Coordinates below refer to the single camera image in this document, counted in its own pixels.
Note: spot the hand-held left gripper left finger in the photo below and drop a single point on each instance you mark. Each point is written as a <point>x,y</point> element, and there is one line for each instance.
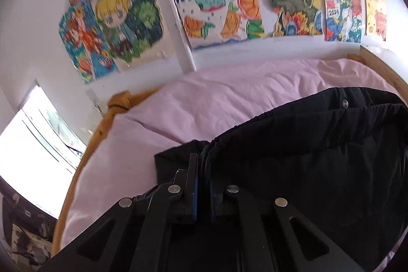
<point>195,195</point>

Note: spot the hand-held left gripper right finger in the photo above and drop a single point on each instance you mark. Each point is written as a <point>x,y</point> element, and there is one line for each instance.
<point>214,203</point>

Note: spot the black padded jacket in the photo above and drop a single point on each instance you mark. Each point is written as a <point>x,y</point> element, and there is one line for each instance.
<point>302,147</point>

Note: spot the pink bed sheet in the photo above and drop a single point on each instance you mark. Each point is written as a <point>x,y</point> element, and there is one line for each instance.
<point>223,93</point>

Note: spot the bright window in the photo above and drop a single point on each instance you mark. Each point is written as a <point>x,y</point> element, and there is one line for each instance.
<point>32,163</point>

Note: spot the dark cluttered furniture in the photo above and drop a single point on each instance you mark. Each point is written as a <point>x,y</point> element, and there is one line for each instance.
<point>25,227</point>

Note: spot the red-haired figure blue drawing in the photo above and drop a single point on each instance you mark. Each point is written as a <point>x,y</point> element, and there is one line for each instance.
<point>79,49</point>

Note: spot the blond-haired figure drawing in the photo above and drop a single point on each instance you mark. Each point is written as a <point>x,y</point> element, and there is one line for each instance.
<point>127,20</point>

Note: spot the carrot and vegetable drawing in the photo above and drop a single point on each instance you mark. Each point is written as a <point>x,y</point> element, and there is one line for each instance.
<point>210,4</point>

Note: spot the yellow chick and bear drawing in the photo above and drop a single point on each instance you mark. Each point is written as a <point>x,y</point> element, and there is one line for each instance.
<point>376,10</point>

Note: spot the wooden bed frame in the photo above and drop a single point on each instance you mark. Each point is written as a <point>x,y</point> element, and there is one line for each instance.
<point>105,122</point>

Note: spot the white wall conduit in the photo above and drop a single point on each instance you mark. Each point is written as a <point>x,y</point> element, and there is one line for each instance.
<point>188,58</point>

